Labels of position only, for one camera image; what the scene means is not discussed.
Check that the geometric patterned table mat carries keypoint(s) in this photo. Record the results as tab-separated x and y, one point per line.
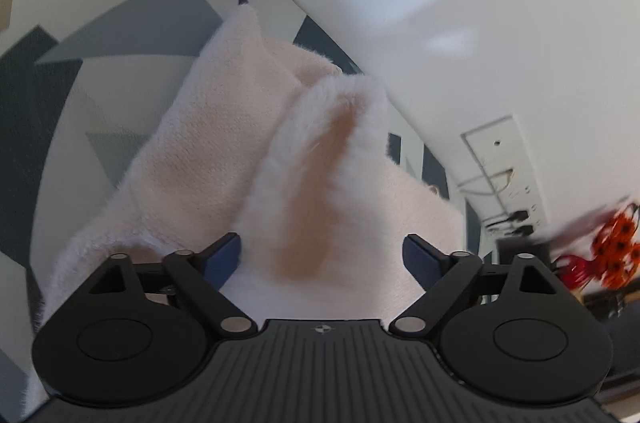
84	86

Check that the black box speaker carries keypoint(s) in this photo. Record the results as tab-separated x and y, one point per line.
509	248

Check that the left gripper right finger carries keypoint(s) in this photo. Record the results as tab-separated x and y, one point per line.
447	281

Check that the pink fluffy garment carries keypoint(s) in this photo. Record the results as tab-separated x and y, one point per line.
278	145

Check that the black plug with cable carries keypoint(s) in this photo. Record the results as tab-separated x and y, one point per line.
515	217

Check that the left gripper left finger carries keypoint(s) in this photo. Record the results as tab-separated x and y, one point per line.
198	279

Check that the red orange flower ornament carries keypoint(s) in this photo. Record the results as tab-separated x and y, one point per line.
600	246

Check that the white wall socket panel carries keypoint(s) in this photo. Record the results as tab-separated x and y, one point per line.
506	180

